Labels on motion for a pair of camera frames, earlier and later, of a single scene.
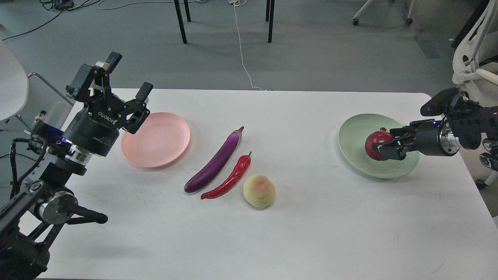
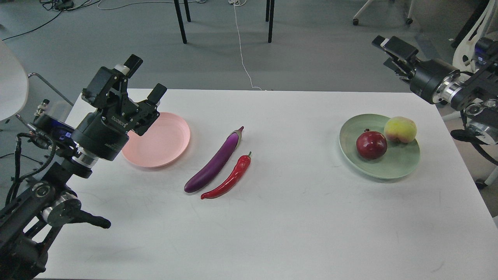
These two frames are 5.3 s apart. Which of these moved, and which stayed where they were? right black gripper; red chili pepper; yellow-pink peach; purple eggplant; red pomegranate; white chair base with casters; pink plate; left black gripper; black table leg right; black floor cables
Moved: left black gripper; right black gripper; red pomegranate; yellow-pink peach
Stayed: red chili pepper; black table leg right; black floor cables; pink plate; purple eggplant; white chair base with casters
